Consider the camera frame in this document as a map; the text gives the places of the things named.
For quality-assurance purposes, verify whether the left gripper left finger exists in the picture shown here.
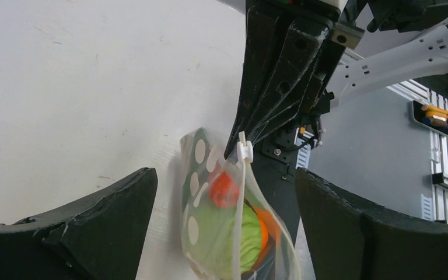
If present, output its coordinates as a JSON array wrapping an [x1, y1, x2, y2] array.
[[0, 168, 158, 279]]

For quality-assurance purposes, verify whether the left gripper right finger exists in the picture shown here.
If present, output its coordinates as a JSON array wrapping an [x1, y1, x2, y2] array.
[[295, 168, 448, 279]]

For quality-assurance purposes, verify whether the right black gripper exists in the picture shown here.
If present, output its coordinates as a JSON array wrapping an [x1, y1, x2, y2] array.
[[224, 1, 365, 159]]

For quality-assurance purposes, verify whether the clear dotted zip bag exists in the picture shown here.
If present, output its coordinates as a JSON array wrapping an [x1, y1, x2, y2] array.
[[180, 128, 302, 279]]

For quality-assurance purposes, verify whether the orange fruit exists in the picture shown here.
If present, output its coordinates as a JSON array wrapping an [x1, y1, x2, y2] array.
[[252, 206, 282, 270]]

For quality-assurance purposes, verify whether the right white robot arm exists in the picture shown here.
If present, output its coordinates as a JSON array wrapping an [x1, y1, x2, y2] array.
[[224, 1, 448, 158]]

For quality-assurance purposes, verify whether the small white cauliflower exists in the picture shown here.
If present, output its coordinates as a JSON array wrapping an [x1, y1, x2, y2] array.
[[185, 202, 263, 279]]

